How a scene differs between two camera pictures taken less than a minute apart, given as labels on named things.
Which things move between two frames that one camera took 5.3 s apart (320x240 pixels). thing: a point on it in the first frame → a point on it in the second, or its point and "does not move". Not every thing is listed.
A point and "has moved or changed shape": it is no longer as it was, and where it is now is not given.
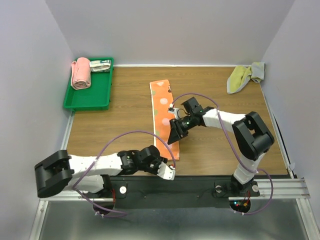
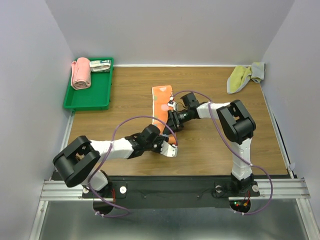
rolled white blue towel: x=100 y=65 does not move
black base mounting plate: x=144 y=192 does not move
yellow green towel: x=238 y=78 does not move
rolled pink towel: x=80 y=73 does not move
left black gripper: x=158 y=161 → x=160 y=139
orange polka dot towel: x=161 y=97 has moved or changed shape
